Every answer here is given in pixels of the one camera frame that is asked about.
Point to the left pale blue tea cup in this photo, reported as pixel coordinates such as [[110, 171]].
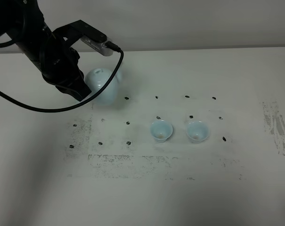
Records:
[[161, 130]]

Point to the pale blue tea cup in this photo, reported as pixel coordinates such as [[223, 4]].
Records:
[[161, 130], [197, 131]]

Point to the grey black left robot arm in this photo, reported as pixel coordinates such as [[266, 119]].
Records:
[[24, 23]]

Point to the right pale blue tea cup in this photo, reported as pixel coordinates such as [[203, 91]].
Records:
[[197, 131]]

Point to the pale blue porcelain teapot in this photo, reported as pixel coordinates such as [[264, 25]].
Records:
[[96, 79]]

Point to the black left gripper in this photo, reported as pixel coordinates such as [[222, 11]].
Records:
[[59, 67]]

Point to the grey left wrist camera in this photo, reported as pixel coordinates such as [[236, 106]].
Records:
[[100, 47]]

